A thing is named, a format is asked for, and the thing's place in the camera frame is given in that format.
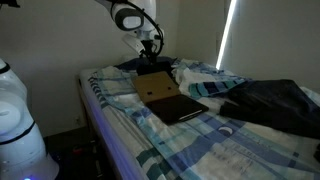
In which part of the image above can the black bag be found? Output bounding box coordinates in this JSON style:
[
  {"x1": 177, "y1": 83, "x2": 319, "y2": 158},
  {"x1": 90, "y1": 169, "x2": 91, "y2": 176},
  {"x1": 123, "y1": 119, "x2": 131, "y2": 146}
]
[{"x1": 136, "y1": 60, "x2": 175, "y2": 80}]

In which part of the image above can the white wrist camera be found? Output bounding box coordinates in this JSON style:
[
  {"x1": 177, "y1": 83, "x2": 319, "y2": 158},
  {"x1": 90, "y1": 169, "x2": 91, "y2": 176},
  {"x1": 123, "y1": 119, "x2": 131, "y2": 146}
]
[{"x1": 121, "y1": 33, "x2": 146, "y2": 56}]

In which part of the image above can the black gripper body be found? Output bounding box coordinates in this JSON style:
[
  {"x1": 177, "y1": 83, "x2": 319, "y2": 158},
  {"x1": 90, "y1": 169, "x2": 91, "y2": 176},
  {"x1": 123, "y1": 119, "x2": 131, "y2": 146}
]
[{"x1": 141, "y1": 39, "x2": 165, "y2": 60}]

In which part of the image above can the teal striped cloth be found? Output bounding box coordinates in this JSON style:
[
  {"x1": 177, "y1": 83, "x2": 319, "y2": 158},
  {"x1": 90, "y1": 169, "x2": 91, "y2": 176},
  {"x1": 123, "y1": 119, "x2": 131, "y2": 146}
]
[{"x1": 188, "y1": 77, "x2": 251, "y2": 100}]

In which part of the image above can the large black garment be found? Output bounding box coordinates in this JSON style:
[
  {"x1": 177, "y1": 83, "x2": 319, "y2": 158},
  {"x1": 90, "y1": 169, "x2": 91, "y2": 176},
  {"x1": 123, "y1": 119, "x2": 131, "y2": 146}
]
[{"x1": 218, "y1": 78, "x2": 320, "y2": 139}]

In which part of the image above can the dark blue pillow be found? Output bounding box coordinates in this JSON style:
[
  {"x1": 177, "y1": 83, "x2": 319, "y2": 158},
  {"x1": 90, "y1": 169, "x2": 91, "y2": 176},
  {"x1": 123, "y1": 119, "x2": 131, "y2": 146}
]
[{"x1": 116, "y1": 55, "x2": 178, "y2": 72}]

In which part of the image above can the blue plaid bed sheet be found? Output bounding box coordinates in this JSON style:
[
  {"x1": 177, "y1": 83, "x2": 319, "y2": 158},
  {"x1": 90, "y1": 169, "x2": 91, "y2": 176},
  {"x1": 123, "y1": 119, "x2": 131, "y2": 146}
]
[{"x1": 88, "y1": 59, "x2": 320, "y2": 180}]

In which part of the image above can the white cloth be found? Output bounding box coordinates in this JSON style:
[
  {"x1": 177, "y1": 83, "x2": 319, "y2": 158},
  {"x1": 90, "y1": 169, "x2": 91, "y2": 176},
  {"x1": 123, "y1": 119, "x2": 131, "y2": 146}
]
[{"x1": 174, "y1": 68, "x2": 234, "y2": 111}]

